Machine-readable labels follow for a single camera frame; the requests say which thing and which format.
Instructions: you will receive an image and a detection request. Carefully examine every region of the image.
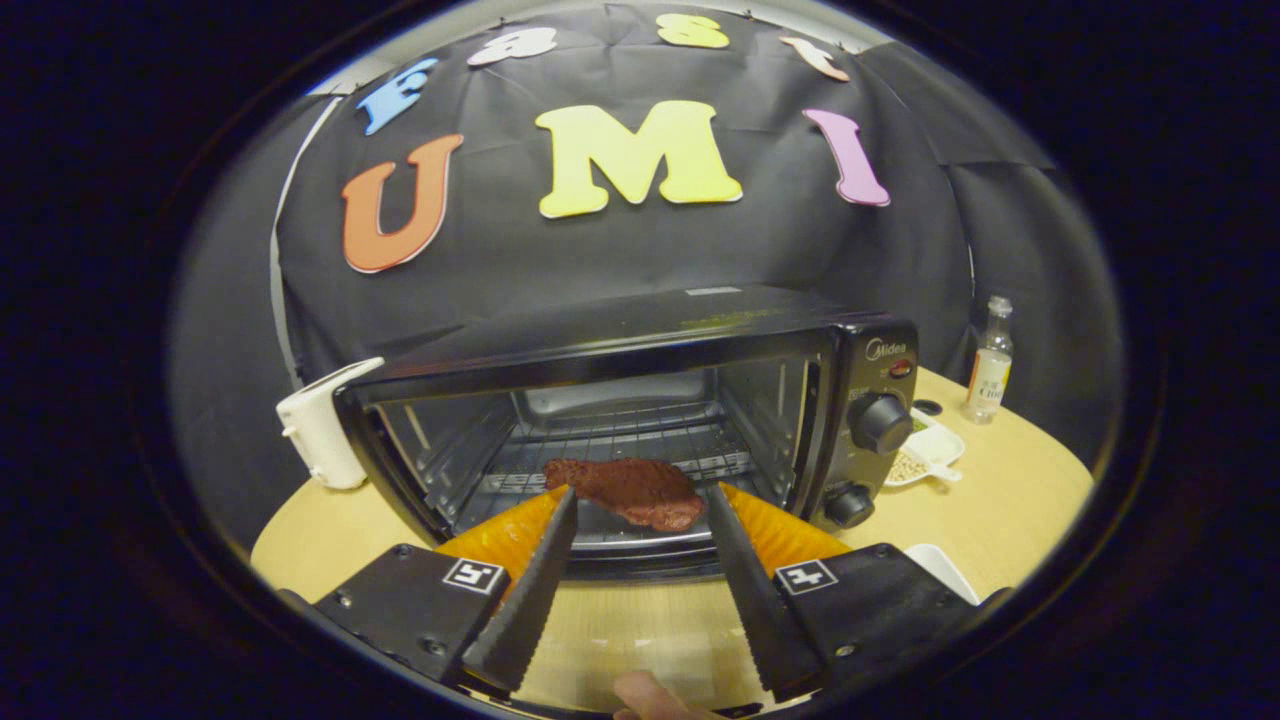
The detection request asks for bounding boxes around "brown meat steak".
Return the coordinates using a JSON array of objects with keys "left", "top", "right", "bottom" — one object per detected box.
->
[{"left": 543, "top": 457, "right": 706, "bottom": 532}]

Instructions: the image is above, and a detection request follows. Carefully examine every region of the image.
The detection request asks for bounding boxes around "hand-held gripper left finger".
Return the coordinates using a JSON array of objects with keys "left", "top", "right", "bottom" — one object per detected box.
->
[{"left": 312, "top": 485, "right": 579, "bottom": 694}]

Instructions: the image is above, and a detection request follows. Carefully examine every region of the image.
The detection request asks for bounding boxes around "white rectangular dish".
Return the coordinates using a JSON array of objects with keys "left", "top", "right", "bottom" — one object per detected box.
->
[{"left": 903, "top": 543, "right": 983, "bottom": 607}]

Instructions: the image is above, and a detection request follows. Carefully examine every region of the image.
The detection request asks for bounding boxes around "white bread toaster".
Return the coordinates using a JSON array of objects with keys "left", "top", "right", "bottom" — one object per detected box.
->
[{"left": 275, "top": 357, "right": 386, "bottom": 491}]

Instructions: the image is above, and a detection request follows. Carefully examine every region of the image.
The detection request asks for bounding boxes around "black toaster oven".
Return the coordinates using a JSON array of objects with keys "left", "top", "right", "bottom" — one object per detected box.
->
[{"left": 333, "top": 284, "right": 921, "bottom": 586}]

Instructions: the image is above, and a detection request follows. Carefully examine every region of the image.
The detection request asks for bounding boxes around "small clear glass bottle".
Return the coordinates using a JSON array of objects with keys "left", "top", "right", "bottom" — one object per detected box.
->
[{"left": 965, "top": 295, "right": 1015, "bottom": 425}]

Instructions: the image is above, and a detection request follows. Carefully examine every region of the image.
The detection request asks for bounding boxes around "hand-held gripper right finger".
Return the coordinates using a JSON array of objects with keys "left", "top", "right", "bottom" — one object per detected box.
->
[{"left": 705, "top": 482, "right": 1011, "bottom": 704}]

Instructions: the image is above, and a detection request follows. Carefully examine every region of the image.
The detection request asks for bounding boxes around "white seasoning dish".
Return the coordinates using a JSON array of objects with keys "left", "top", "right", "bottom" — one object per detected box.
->
[{"left": 885, "top": 408, "right": 967, "bottom": 488}]

